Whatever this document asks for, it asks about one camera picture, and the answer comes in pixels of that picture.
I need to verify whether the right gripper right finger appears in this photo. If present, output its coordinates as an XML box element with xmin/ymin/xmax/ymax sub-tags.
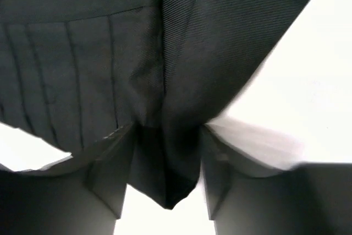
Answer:
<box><xmin>200</xmin><ymin>127</ymin><xmax>351</xmax><ymax>235</ymax></box>

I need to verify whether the black pleated skirt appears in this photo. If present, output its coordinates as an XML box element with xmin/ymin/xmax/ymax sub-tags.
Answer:
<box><xmin>1</xmin><ymin>0</ymin><xmax>309</xmax><ymax>209</ymax></box>

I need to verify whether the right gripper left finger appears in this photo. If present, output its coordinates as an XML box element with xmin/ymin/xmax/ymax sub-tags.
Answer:
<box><xmin>1</xmin><ymin>124</ymin><xmax>135</xmax><ymax>235</ymax></box>

